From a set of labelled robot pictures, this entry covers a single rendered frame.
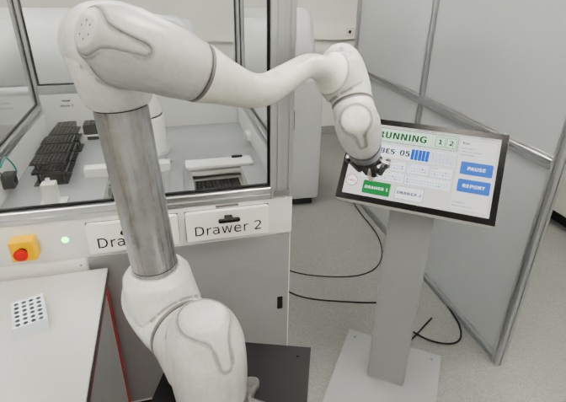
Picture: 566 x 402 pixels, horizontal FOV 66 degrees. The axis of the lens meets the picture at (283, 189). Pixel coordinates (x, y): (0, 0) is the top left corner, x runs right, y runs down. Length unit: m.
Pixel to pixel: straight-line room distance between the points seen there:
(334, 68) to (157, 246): 0.56
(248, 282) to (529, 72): 1.39
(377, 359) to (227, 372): 1.24
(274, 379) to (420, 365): 1.23
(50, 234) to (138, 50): 1.03
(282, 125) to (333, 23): 3.50
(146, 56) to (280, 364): 0.81
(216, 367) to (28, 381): 0.56
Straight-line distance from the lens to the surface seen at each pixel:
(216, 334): 0.89
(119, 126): 0.85
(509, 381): 2.43
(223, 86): 0.74
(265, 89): 0.81
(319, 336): 2.37
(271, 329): 1.91
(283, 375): 1.16
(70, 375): 1.29
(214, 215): 1.52
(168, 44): 0.67
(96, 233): 1.55
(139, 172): 0.88
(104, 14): 0.67
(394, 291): 1.84
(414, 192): 1.53
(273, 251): 1.67
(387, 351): 2.05
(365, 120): 0.99
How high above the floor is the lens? 1.66
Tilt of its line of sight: 26 degrees down
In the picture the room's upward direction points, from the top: 1 degrees clockwise
